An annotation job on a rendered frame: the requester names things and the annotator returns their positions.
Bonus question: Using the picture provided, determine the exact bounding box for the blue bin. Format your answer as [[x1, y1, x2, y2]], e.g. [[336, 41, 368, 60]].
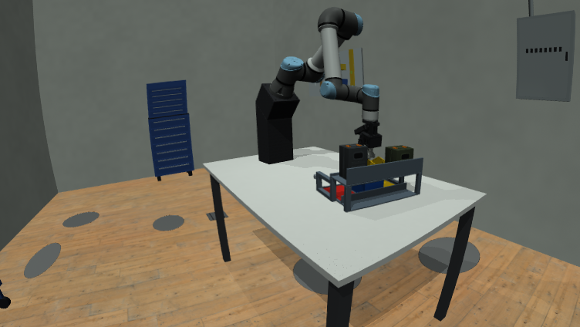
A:
[[352, 180, 384, 193]]

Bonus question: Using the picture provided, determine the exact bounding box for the yellow bin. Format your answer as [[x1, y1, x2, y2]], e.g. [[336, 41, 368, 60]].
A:
[[367, 157, 385, 166]]

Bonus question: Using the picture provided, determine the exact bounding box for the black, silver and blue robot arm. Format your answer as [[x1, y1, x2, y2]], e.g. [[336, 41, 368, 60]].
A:
[[269, 7, 379, 122]]

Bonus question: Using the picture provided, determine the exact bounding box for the black case with orange latches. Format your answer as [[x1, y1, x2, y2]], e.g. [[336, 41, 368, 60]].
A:
[[339, 143, 368, 179], [385, 145, 413, 163]]

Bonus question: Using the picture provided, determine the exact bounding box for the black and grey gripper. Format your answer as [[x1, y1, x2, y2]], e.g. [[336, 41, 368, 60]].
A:
[[358, 119, 382, 160]]

